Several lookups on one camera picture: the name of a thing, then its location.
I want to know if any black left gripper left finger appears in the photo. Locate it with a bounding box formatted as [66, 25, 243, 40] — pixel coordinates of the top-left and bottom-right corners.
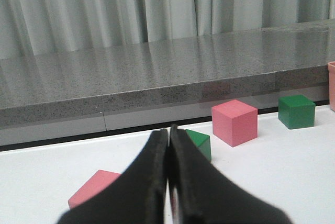
[58, 129, 168, 223]

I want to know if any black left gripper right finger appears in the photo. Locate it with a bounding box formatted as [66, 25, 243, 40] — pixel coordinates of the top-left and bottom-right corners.
[168, 125, 291, 223]

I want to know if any pink flat wooden block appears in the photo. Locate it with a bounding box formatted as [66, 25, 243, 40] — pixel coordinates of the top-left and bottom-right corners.
[68, 170, 121, 209]

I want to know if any green wooden cube near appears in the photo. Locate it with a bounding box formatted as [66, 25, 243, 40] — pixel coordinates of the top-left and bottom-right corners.
[185, 129, 211, 162]

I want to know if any green wooden cube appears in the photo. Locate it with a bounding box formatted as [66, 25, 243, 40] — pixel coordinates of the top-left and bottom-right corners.
[185, 129, 211, 162]
[278, 95, 316, 129]

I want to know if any pink wooden cube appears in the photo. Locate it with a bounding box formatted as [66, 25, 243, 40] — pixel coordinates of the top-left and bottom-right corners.
[211, 99, 258, 147]

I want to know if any green wooden cube far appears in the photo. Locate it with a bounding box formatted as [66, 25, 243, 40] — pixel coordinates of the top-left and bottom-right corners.
[278, 95, 316, 129]

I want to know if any grey stone counter ledge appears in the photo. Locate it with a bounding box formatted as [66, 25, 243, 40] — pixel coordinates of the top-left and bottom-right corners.
[1, 19, 334, 146]

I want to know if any pink plastic bin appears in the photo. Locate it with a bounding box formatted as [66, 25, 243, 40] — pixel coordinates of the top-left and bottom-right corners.
[328, 61, 335, 111]

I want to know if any grey-green curtain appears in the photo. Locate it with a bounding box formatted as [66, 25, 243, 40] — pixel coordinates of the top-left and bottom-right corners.
[1, 0, 334, 59]

